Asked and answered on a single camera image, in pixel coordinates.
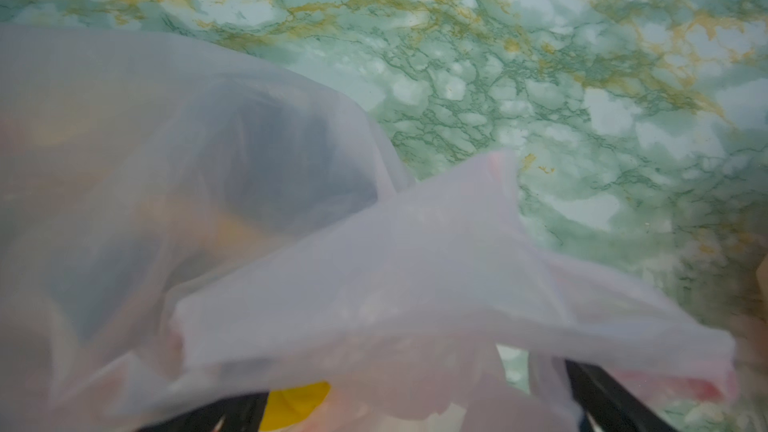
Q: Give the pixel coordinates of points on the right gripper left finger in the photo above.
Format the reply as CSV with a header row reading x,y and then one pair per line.
x,y
236,414

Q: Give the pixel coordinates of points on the yellow fake banana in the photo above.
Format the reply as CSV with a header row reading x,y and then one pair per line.
x,y
285,408

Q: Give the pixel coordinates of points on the peach scalloped plastic bowl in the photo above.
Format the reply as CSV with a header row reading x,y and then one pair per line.
x,y
761,275

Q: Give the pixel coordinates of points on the pink translucent plastic bag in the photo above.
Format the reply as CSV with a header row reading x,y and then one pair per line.
x,y
182,224

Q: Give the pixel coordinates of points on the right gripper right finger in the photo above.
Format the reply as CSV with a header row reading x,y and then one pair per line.
x,y
607,405

